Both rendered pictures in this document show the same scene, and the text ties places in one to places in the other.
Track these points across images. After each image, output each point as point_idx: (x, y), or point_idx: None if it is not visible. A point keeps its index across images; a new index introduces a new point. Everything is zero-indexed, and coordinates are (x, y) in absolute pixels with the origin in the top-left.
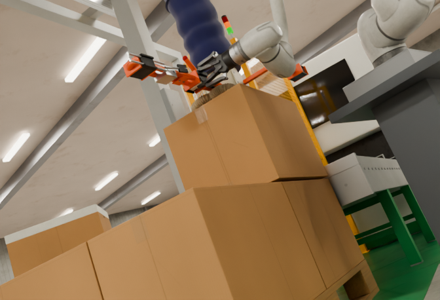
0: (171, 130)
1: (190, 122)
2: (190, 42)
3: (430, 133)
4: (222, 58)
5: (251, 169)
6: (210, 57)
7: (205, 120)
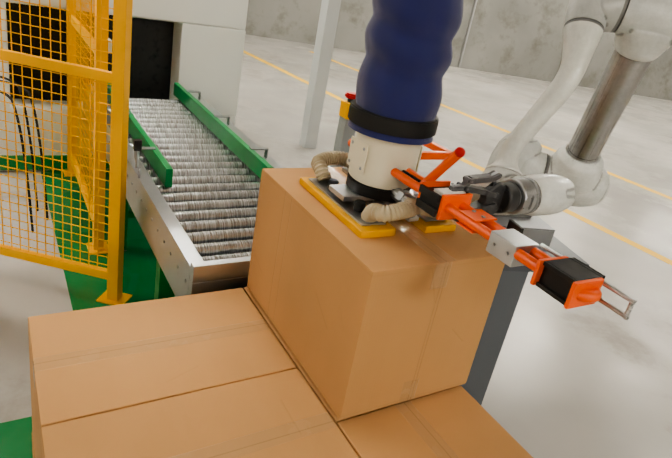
0: (385, 280)
1: (421, 280)
2: (421, 70)
3: (499, 300)
4: (511, 202)
5: (447, 368)
6: (491, 181)
7: (440, 286)
